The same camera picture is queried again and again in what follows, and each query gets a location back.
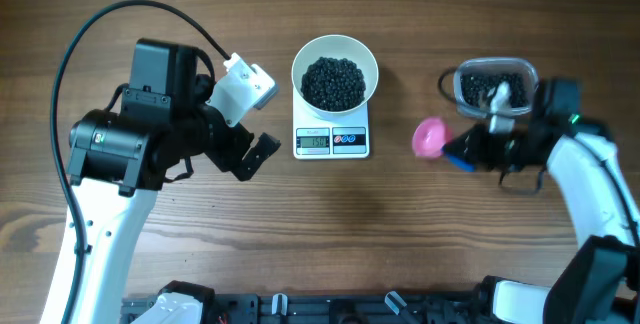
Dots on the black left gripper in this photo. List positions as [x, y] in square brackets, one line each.
[228, 158]

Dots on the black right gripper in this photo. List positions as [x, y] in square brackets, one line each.
[478, 151]

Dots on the pink scoop blue handle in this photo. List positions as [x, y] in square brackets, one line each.
[429, 139]

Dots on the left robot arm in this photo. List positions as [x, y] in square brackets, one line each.
[165, 115]

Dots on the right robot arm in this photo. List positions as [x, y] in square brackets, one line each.
[580, 155]

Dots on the white digital kitchen scale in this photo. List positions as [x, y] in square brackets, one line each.
[329, 136]

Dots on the white bowl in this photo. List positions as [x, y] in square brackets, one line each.
[338, 47]

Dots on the clear plastic container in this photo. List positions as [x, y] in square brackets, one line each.
[474, 79]

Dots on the black beans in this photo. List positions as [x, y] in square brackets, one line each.
[333, 85]

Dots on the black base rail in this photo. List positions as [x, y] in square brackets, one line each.
[325, 309]

